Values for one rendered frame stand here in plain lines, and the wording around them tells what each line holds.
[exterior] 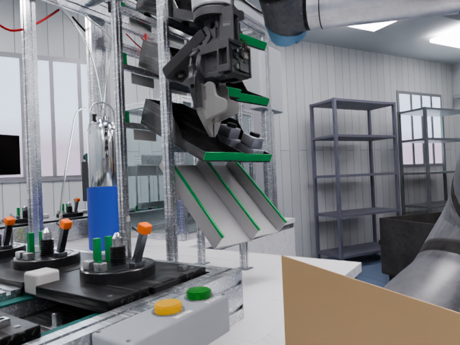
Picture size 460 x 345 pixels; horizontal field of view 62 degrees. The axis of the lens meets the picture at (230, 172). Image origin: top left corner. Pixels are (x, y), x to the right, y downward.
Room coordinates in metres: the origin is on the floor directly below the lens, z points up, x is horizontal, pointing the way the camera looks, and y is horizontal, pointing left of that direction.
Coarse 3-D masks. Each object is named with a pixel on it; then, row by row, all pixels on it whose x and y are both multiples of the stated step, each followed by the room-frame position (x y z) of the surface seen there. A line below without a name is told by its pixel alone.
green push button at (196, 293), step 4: (192, 288) 0.61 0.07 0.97; (196, 288) 0.61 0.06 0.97; (200, 288) 0.61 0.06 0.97; (204, 288) 0.61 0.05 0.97; (208, 288) 0.61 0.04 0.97; (188, 292) 0.60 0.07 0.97; (192, 292) 0.59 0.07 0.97; (196, 292) 0.59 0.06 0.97; (200, 292) 0.59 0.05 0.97; (204, 292) 0.59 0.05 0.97; (208, 292) 0.60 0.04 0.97; (188, 296) 0.59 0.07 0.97; (192, 296) 0.59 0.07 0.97; (196, 296) 0.59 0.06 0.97; (200, 296) 0.59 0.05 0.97; (204, 296) 0.59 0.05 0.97; (208, 296) 0.60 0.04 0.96
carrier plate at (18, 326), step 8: (0, 312) 0.54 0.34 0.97; (16, 320) 0.51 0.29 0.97; (24, 320) 0.51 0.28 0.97; (8, 328) 0.48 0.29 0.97; (16, 328) 0.48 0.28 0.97; (24, 328) 0.48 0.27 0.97; (32, 328) 0.48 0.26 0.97; (0, 336) 0.46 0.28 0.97; (8, 336) 0.46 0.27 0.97; (16, 336) 0.47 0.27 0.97; (24, 336) 0.47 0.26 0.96; (32, 336) 0.48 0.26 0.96; (40, 336) 0.49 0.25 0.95; (0, 344) 0.45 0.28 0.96; (8, 344) 0.46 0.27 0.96; (16, 344) 0.47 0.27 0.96
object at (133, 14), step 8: (128, 8) 1.05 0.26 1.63; (136, 16) 1.08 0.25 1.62; (144, 16) 1.10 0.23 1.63; (152, 24) 1.13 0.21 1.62; (168, 24) 0.94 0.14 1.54; (176, 24) 0.96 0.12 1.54; (176, 32) 1.21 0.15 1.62; (184, 32) 1.00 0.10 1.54; (192, 32) 1.01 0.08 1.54; (128, 64) 1.05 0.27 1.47; (136, 72) 1.07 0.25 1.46; (144, 72) 1.10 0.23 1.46; (176, 88) 0.95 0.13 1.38; (184, 88) 0.98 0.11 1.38; (128, 128) 1.05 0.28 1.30; (136, 128) 1.06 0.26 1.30; (144, 128) 1.09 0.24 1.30; (176, 152) 0.96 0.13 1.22; (184, 152) 0.97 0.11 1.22
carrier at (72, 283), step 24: (96, 240) 0.74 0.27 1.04; (120, 240) 0.73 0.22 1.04; (96, 264) 0.68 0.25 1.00; (120, 264) 0.72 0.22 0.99; (144, 264) 0.73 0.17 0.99; (168, 264) 0.80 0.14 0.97; (24, 288) 0.70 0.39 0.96; (48, 288) 0.66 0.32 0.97; (72, 288) 0.65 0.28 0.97; (96, 288) 0.65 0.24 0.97; (120, 288) 0.64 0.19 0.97; (144, 288) 0.63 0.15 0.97
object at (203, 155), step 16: (144, 112) 1.03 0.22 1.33; (160, 112) 0.98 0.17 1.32; (176, 112) 1.11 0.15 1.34; (192, 112) 1.08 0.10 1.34; (160, 128) 0.98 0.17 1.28; (176, 128) 0.93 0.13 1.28; (192, 128) 1.09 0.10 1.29; (176, 144) 0.94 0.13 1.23; (192, 144) 0.89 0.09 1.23; (208, 144) 1.03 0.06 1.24; (224, 144) 1.00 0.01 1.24; (208, 160) 0.88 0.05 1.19; (224, 160) 0.92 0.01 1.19; (240, 160) 0.96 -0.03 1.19
